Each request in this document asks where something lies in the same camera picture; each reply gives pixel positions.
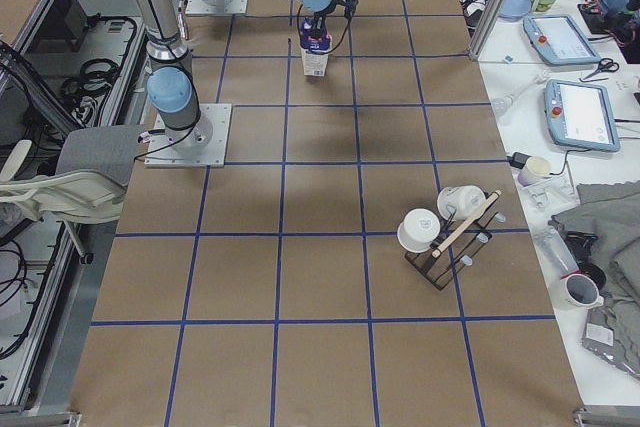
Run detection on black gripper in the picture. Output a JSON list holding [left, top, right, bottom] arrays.
[[305, 13, 331, 42]]

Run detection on blue white milk carton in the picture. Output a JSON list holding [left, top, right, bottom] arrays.
[[299, 17, 332, 77]]

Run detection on light blue plate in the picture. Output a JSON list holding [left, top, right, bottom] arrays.
[[498, 0, 532, 22]]

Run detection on white bowl on rack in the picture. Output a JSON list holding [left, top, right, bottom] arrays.
[[397, 208, 441, 254]]

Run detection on white mug on rack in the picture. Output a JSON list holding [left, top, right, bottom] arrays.
[[437, 185, 486, 221]]

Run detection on teach pendant tablet upper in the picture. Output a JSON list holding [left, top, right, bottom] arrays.
[[522, 14, 601, 66]]

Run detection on teach pendant tablet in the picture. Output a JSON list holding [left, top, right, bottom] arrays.
[[522, 14, 601, 66], [544, 79, 620, 152]]

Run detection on teach pendant tablet lower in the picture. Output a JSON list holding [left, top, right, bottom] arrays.
[[544, 79, 620, 152]]

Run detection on grey office chair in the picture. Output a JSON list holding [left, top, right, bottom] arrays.
[[1, 124, 145, 264]]

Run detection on black scissors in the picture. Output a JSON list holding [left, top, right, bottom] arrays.
[[580, 57, 620, 82]]

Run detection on grey cloth pile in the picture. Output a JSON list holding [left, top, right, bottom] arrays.
[[549, 182, 639, 378]]

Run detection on white mug dark interior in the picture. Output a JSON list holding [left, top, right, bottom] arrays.
[[548, 273, 604, 310]]

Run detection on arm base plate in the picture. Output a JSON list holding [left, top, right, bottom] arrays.
[[184, 0, 248, 17], [144, 103, 232, 168]]

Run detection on black wire mug rack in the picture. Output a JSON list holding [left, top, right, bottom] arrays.
[[404, 211, 493, 291]]

